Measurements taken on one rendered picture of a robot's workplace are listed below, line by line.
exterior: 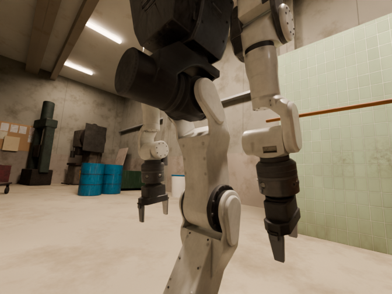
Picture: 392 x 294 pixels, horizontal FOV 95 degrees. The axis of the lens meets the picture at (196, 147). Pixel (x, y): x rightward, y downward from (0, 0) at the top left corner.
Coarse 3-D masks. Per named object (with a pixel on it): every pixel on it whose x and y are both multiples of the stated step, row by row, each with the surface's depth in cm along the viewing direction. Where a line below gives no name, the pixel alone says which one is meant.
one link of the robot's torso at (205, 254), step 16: (224, 208) 51; (240, 208) 55; (192, 224) 65; (224, 224) 50; (192, 240) 56; (208, 240) 52; (224, 240) 50; (192, 256) 52; (208, 256) 50; (224, 256) 51; (176, 272) 52; (192, 272) 49; (208, 272) 50; (176, 288) 49; (192, 288) 47; (208, 288) 50
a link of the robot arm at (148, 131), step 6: (144, 126) 69; (150, 126) 68; (156, 126) 69; (138, 132) 72; (144, 132) 70; (150, 132) 74; (156, 132) 74; (138, 138) 72; (144, 138) 72; (150, 138) 75; (138, 144) 72; (138, 150) 72
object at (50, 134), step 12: (48, 108) 724; (36, 120) 726; (48, 120) 696; (36, 132) 726; (48, 132) 695; (36, 144) 725; (48, 144) 694; (36, 156) 689; (48, 156) 692; (36, 168) 721; (48, 168) 690; (24, 180) 665; (36, 180) 663; (48, 180) 697
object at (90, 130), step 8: (88, 128) 774; (96, 128) 804; (104, 128) 836; (80, 136) 761; (88, 136) 773; (96, 136) 803; (104, 136) 835; (80, 144) 774; (88, 144) 772; (96, 144) 801; (104, 144) 834; (72, 152) 805; (80, 152) 789; (88, 152) 813; (96, 152) 830; (88, 160) 803; (96, 160) 829; (72, 168) 762; (80, 168) 771; (72, 176) 752; (72, 184) 746
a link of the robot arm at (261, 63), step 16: (272, 16) 39; (256, 32) 39; (272, 32) 39; (240, 48) 43; (256, 48) 39; (272, 48) 39; (256, 64) 39; (272, 64) 39; (256, 80) 40; (272, 80) 39; (256, 96) 41
